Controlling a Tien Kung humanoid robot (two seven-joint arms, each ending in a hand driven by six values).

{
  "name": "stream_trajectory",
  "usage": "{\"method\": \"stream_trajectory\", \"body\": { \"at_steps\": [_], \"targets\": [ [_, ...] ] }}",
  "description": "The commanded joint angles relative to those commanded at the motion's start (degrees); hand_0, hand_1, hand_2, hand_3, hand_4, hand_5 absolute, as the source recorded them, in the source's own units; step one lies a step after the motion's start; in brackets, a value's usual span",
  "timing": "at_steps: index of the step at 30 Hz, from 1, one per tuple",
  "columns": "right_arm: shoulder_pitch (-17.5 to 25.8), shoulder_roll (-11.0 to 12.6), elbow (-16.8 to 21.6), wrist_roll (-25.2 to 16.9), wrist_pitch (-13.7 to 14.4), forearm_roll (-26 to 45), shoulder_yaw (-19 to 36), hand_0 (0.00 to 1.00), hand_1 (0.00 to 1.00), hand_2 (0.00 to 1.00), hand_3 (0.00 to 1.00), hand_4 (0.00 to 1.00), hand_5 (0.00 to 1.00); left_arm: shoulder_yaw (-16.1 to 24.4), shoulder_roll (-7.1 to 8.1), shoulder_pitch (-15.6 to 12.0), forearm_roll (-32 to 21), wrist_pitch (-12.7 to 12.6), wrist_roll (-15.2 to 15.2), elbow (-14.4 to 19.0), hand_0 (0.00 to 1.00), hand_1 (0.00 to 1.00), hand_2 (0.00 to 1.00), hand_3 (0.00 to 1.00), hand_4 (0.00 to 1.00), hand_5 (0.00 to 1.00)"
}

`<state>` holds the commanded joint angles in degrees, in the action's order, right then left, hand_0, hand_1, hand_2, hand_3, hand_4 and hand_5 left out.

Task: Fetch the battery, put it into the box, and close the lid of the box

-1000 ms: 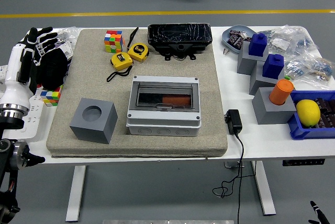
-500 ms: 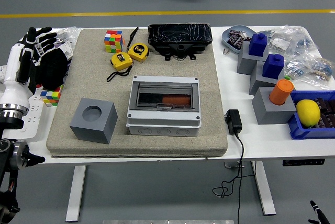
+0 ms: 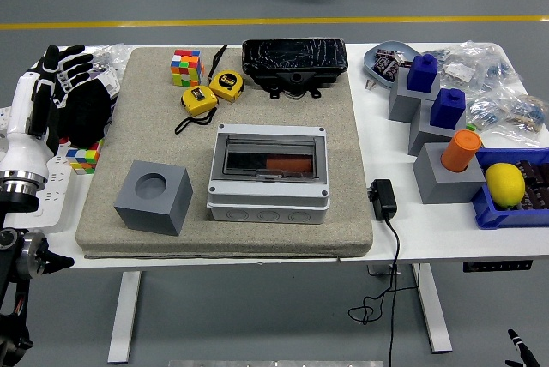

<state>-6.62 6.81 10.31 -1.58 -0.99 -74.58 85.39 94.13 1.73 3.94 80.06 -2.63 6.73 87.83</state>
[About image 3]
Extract white purple packet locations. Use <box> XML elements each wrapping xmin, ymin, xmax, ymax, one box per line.
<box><xmin>92</xmin><ymin>67</ymin><xmax>121</xmax><ymax>107</ymax></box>

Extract clear bag of components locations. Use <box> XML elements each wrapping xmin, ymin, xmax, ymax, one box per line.
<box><xmin>465</xmin><ymin>92</ymin><xmax>511</xmax><ymax>132</ymax></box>
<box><xmin>475</xmin><ymin>42</ymin><xmax>516</xmax><ymax>93</ymax></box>
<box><xmin>501</xmin><ymin>93</ymin><xmax>549</xmax><ymax>146</ymax></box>
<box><xmin>437</xmin><ymin>50</ymin><xmax>486</xmax><ymax>85</ymax></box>

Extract grey electrical box clear lid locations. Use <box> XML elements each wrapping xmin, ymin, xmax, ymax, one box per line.
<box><xmin>206</xmin><ymin>123</ymin><xmax>331</xmax><ymax>226</ymax></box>

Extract yellow tape measure black face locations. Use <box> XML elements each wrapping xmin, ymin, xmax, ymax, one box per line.
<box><xmin>208</xmin><ymin>69</ymin><xmax>246</xmax><ymax>102</ymax></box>

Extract large colourful puzzle cube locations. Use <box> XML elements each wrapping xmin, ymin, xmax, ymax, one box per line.
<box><xmin>169</xmin><ymin>49</ymin><xmax>205</xmax><ymax>88</ymax></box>

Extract metal bracket under table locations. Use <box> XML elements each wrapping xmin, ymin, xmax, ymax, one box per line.
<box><xmin>367</xmin><ymin>264</ymin><xmax>402</xmax><ymax>276</ymax></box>

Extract blue plastic bin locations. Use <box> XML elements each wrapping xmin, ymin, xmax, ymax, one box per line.
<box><xmin>470</xmin><ymin>147</ymin><xmax>549</xmax><ymax>230</ymax></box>

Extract white table leg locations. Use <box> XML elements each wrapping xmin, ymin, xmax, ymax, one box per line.
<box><xmin>106</xmin><ymin>271</ymin><xmax>142</xmax><ymax>364</ymax></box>
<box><xmin>410</xmin><ymin>263</ymin><xmax>454</xmax><ymax>354</ymax></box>

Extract black adapter cord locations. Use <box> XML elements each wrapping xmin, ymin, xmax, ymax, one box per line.
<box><xmin>347</xmin><ymin>215</ymin><xmax>422</xmax><ymax>367</ymax></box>

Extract blue-grey oval dish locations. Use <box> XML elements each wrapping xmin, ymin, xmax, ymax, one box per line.
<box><xmin>363</xmin><ymin>40</ymin><xmax>424</xmax><ymax>92</ymax></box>

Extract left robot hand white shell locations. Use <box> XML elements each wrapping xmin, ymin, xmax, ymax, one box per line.
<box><xmin>0</xmin><ymin>44</ymin><xmax>94</xmax><ymax>179</ymax></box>

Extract blue knobbed block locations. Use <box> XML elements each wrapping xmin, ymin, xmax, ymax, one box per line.
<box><xmin>406</xmin><ymin>53</ymin><xmax>439</xmax><ymax>94</ymax></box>
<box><xmin>429</xmin><ymin>87</ymin><xmax>467</xmax><ymax>131</ymax></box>

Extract black power adapter plug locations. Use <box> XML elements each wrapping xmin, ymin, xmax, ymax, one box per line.
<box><xmin>367</xmin><ymin>178</ymin><xmax>398</xmax><ymax>221</ymax></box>

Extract black plastic tray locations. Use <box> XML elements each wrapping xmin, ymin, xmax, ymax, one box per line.
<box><xmin>241</xmin><ymin>37</ymin><xmax>348</xmax><ymax>100</ymax></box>

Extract grey block with round hole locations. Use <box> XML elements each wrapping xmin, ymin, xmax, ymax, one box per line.
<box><xmin>113</xmin><ymin>159</ymin><xmax>193</xmax><ymax>238</ymax></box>

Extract black table control panel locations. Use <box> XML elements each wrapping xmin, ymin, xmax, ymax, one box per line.
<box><xmin>462</xmin><ymin>259</ymin><xmax>534</xmax><ymax>274</ymax></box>

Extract small colourful puzzle cube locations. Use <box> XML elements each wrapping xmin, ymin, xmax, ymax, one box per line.
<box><xmin>65</xmin><ymin>139</ymin><xmax>106</xmax><ymax>176</ymax></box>

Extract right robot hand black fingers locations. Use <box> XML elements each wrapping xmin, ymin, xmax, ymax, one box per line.
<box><xmin>504</xmin><ymin>328</ymin><xmax>541</xmax><ymax>367</ymax></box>

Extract black cloth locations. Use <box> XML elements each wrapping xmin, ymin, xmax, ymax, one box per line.
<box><xmin>53</xmin><ymin>79</ymin><xmax>113</xmax><ymax>148</ymax></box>

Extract white power strip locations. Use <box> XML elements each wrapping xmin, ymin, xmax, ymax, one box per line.
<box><xmin>32</xmin><ymin>154</ymin><xmax>87</xmax><ymax>231</ymax></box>

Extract grey-brown mat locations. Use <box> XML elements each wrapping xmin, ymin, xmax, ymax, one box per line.
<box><xmin>75</xmin><ymin>45</ymin><xmax>374</xmax><ymax>260</ymax></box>

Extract yellow lemon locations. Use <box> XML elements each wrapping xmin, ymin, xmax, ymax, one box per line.
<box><xmin>484</xmin><ymin>162</ymin><xmax>527</xmax><ymax>208</ymax></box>

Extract clear bags of small parts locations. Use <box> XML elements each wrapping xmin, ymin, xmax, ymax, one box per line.
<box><xmin>90</xmin><ymin>43</ymin><xmax>132</xmax><ymax>81</ymax></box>

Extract grey holder block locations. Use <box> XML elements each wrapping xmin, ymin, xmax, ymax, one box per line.
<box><xmin>407</xmin><ymin>99</ymin><xmax>468</xmax><ymax>156</ymax></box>
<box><xmin>388</xmin><ymin>65</ymin><xmax>442</xmax><ymax>123</ymax></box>
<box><xmin>413</xmin><ymin>141</ymin><xmax>489</xmax><ymax>205</ymax></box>

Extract yellow tape measure black strap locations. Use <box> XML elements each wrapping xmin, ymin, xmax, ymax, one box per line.
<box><xmin>174</xmin><ymin>85</ymin><xmax>219</xmax><ymax>135</ymax></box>

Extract dark brown components pile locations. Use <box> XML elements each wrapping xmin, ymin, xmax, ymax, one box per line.
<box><xmin>514</xmin><ymin>159</ymin><xmax>549</xmax><ymax>212</ymax></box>

